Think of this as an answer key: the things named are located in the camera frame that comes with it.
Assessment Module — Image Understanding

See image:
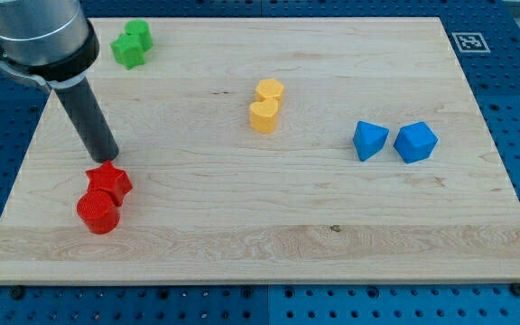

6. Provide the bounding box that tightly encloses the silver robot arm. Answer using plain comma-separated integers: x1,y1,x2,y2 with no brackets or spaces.
0,0,99,91

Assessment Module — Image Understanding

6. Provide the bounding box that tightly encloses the red star block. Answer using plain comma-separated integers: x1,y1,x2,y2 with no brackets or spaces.
85,161,133,207

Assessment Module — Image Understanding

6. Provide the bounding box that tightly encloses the green star block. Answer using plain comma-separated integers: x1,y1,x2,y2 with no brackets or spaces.
110,33,145,70

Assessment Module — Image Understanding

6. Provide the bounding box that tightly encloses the wooden board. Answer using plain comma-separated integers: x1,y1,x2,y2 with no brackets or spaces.
0,17,520,285

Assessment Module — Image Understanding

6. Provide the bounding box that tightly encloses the yellow heart block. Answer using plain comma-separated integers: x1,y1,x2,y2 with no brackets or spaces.
249,98,279,134

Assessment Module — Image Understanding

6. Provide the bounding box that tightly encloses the yellow hexagon block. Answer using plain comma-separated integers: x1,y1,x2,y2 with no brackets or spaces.
255,79,284,105

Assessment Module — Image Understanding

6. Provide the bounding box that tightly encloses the blue triangle block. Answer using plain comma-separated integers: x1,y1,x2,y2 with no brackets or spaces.
353,120,389,162

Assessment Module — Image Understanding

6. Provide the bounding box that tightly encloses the blue cube block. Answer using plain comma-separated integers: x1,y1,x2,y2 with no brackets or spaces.
394,122,438,163

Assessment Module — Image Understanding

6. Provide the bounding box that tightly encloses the red cylinder block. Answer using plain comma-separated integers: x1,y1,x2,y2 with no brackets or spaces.
77,190,120,235

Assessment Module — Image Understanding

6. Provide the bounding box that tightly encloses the green cylinder block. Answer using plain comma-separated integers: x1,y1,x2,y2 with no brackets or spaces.
124,19,153,51

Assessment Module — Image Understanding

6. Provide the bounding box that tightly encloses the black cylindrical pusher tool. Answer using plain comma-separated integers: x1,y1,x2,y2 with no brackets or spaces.
55,78,119,163

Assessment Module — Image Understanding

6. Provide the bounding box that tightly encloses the white fiducial marker tag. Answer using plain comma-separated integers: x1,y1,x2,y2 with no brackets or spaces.
451,32,490,53

